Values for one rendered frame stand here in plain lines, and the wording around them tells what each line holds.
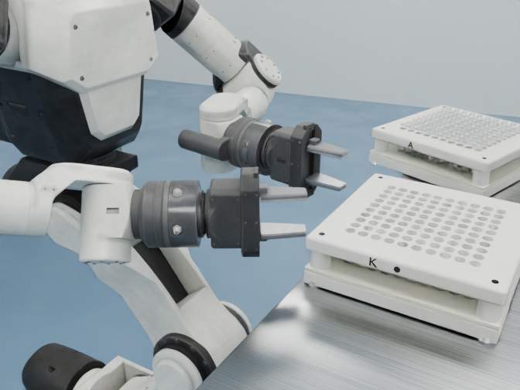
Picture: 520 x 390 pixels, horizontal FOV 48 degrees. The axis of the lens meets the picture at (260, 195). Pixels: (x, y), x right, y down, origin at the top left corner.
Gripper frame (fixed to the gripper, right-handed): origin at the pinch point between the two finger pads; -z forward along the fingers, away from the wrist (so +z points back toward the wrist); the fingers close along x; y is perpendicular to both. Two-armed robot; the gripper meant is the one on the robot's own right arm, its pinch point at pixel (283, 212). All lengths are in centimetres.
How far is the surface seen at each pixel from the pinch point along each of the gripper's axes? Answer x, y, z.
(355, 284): 6.6, 7.0, -8.8
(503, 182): 7.4, -25.6, -40.5
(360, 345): 8.9, 15.8, -8.1
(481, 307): 4.8, 14.5, -21.7
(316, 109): 98, -366, -47
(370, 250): 1.8, 6.9, -10.3
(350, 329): 8.9, 12.9, -7.4
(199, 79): 93, -445, 50
